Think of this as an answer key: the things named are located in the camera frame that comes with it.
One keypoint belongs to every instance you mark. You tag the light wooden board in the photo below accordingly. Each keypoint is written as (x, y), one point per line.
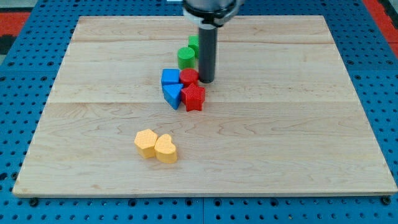
(281, 118)

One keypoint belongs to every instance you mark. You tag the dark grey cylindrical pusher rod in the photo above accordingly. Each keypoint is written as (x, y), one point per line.
(207, 54)

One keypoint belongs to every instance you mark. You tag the yellow heart block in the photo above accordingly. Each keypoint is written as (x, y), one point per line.
(165, 149)

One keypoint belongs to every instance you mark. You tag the red star block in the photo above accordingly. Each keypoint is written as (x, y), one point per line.
(193, 97)

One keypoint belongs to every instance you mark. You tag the green cylinder block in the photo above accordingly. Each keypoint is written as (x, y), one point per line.
(186, 58)

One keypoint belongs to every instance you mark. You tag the green star block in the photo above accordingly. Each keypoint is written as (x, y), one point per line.
(193, 43)

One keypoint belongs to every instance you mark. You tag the blue cube block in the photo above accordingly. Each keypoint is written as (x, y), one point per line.
(170, 76)

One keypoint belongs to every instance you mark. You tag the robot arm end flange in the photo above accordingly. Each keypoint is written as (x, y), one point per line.
(211, 14)

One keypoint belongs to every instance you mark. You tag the red cylinder block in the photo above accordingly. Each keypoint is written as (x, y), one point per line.
(188, 76)

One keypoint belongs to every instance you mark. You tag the blue triangle block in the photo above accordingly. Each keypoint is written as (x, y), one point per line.
(172, 94)

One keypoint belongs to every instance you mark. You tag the yellow hexagon block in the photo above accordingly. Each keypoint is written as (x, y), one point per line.
(145, 141)

